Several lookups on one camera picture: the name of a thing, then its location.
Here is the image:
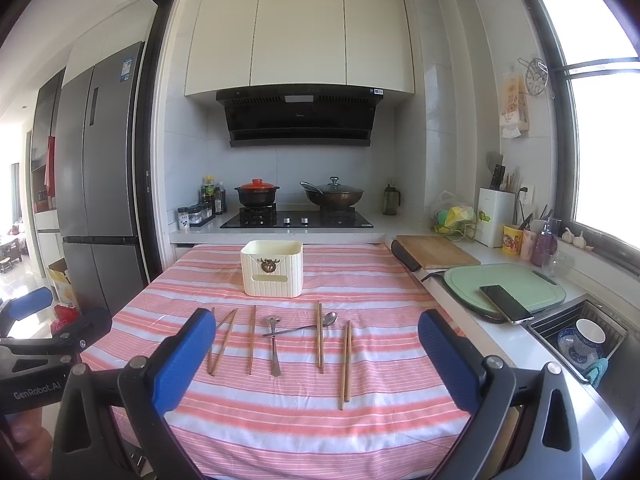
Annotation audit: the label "wooden chopstick two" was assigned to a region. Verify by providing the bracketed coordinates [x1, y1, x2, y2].
[208, 309, 238, 376]

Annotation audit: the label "wooden chopstick three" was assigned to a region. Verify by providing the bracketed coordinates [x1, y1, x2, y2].
[247, 304, 257, 375]

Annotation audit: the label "steel spoon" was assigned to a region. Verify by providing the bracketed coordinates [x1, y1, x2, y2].
[267, 315, 282, 377]

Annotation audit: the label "wooden chopstick six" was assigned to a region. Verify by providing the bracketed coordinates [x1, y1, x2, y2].
[338, 322, 349, 411]

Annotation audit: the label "wooden chopstick five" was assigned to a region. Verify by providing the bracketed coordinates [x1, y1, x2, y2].
[317, 302, 324, 374]

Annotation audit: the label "steel spoon crossed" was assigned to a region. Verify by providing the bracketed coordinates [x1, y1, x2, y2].
[265, 311, 337, 337]

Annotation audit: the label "wooden chopstick seven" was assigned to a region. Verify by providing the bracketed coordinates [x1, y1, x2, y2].
[344, 320, 352, 403]

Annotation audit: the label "wooden chopstick four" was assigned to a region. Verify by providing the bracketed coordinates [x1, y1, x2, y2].
[316, 301, 322, 372]

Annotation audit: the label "person's left hand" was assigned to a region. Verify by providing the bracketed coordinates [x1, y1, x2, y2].
[9, 408, 52, 479]

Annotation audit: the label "red box on floor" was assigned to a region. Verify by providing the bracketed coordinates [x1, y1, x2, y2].
[50, 304, 79, 335]

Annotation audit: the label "black smartphone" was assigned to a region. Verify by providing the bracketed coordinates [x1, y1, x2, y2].
[480, 285, 534, 325]

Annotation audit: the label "blue white bowl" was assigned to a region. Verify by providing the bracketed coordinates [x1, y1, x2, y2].
[556, 318, 606, 368]

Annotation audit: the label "green cutting board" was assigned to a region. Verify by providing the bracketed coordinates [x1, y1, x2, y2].
[444, 263, 566, 323]

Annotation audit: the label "white spice shaker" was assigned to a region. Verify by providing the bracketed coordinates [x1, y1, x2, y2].
[177, 207, 190, 231]

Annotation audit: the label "wooden cutting board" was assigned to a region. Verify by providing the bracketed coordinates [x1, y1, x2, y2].
[395, 235, 480, 271]

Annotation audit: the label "yellow cup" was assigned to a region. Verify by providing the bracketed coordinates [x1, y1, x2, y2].
[501, 226, 524, 256]

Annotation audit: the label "pink striped tablecloth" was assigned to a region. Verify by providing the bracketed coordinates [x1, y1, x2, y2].
[82, 244, 470, 479]

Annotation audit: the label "pink cup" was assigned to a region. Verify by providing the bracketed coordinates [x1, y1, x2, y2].
[520, 230, 537, 261]

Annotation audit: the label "purple soap bottle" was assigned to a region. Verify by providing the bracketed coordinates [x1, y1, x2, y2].
[530, 219, 558, 268]

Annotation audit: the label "spice jar rack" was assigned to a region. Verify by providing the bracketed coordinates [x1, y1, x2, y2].
[188, 203, 215, 228]

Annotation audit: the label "cream utensil holder box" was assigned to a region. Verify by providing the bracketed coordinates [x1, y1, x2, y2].
[240, 240, 304, 298]

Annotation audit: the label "garlic bulbs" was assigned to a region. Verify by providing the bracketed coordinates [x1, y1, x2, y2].
[561, 228, 593, 252]

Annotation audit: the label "plastic bag with produce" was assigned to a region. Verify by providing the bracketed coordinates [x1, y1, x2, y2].
[432, 191, 477, 240]

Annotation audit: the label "sauce bottles group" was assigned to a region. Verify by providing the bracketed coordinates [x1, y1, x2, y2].
[201, 176, 227, 216]

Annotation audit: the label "white knife block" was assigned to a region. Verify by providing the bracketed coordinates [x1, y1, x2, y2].
[475, 188, 515, 248]

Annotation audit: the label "black gas stove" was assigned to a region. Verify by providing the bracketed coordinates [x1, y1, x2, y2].
[221, 205, 373, 229]

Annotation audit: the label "black pot red lid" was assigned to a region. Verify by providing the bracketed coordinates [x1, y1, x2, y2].
[235, 179, 279, 208]

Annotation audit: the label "dark glass pitcher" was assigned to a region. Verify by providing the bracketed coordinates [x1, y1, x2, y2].
[383, 184, 401, 216]

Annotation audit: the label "grey refrigerator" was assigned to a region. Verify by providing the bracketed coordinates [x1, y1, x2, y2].
[54, 42, 145, 314]

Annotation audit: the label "wok with glass lid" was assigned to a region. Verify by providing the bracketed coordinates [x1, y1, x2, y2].
[299, 177, 363, 211]

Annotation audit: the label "black range hood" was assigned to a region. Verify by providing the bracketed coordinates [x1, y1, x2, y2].
[216, 84, 384, 148]

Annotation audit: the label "window frame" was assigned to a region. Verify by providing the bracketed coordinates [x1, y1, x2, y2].
[524, 0, 639, 273]

